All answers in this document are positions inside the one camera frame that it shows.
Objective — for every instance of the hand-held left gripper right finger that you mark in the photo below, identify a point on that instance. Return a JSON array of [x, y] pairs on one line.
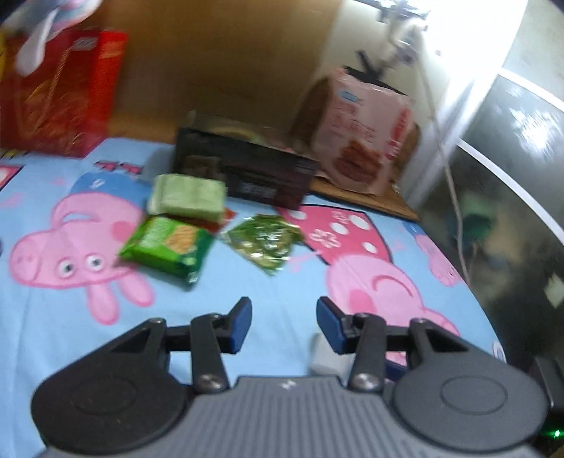
[[328, 323]]

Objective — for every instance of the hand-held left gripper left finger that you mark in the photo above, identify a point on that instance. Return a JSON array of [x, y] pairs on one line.
[[240, 326]]

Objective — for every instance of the small jelly cup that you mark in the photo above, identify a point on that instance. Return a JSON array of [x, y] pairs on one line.
[[324, 359]]

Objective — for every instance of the dark green crinkled snack packet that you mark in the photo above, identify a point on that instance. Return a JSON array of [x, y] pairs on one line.
[[264, 240]]

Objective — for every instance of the green biscuit packet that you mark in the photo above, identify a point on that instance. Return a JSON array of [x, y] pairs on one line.
[[167, 244]]

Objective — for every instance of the red snack packet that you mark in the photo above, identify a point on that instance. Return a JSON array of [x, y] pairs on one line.
[[225, 216]]

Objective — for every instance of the light green snack packet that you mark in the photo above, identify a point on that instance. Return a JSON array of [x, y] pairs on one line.
[[187, 196]]

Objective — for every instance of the black cardboard box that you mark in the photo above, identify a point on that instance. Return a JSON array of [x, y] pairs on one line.
[[246, 169]]

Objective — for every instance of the blue cartoon pig bedsheet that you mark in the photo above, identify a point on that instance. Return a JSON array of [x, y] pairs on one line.
[[264, 299]]

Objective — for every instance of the large pink snack bag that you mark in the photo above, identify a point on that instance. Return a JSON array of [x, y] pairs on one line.
[[365, 132]]

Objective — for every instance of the frosted glass door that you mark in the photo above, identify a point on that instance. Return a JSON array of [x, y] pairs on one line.
[[506, 176]]

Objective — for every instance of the wooden board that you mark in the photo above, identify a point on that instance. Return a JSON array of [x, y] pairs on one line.
[[211, 57]]

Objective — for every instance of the red gift box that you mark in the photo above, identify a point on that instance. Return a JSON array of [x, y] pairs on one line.
[[61, 97]]

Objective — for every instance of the pink blue plush toy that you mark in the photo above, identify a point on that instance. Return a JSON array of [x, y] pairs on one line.
[[57, 17]]

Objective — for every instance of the black wall bracket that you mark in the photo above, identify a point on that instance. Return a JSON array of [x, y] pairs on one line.
[[374, 70]]

